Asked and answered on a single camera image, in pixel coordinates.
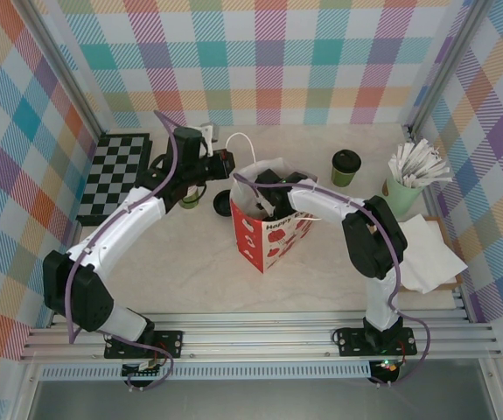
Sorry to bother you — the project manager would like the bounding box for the stack of green paper cups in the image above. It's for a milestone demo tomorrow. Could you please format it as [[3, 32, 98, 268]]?
[[178, 183, 203, 210]]

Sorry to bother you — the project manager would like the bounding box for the white red printed paper bag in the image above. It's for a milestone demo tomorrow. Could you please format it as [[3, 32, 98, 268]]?
[[227, 132, 322, 276]]

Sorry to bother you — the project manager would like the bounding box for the black plastic cup lid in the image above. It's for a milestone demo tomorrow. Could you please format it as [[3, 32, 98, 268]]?
[[332, 150, 363, 175], [213, 189, 235, 217]]

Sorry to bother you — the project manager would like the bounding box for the white paper napkin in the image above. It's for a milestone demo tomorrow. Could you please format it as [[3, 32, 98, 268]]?
[[397, 213, 470, 296]]

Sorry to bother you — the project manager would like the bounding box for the black grey chessboard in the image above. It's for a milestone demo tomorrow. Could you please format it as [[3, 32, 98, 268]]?
[[75, 133, 154, 228]]

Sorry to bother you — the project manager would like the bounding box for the mint green holder cup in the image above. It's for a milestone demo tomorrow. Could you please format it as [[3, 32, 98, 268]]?
[[385, 168, 423, 218]]

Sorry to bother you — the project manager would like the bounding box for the white wrapped straws bundle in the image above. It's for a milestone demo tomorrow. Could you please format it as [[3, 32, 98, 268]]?
[[387, 139, 453, 190]]

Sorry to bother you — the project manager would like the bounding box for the right small circuit board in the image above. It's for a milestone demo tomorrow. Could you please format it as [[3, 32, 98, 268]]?
[[371, 358, 401, 376]]

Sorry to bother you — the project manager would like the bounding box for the small circuit board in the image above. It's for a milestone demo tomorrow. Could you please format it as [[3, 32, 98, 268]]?
[[122, 360, 164, 378], [371, 358, 401, 376]]

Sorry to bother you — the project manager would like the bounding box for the left small circuit board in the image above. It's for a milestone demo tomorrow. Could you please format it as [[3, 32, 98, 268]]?
[[122, 360, 164, 378]]

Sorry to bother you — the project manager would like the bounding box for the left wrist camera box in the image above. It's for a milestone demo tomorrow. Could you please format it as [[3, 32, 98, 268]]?
[[198, 123, 222, 158]]

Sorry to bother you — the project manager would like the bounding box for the aluminium rail frame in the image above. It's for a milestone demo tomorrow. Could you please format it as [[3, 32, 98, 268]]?
[[18, 310, 503, 363]]

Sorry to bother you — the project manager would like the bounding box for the left aluminium corner post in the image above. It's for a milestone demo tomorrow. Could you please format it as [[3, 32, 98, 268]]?
[[14, 0, 104, 137]]

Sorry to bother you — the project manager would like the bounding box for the aluminium corner post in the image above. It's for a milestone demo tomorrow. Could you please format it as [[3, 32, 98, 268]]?
[[402, 0, 495, 137], [14, 0, 104, 137]]

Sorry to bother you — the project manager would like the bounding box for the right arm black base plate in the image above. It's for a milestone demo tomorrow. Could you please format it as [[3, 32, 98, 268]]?
[[334, 327, 418, 358]]

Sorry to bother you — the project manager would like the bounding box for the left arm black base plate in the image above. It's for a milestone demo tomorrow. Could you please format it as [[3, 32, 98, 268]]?
[[104, 330, 185, 360]]

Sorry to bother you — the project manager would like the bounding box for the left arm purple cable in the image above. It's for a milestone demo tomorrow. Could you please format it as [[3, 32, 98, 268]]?
[[67, 109, 180, 393]]

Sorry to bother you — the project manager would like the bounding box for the slotted grey cable duct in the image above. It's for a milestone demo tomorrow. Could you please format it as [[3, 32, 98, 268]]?
[[38, 366, 373, 381]]

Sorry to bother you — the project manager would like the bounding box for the right aluminium corner post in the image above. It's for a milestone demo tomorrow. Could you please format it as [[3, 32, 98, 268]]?
[[402, 0, 495, 137]]

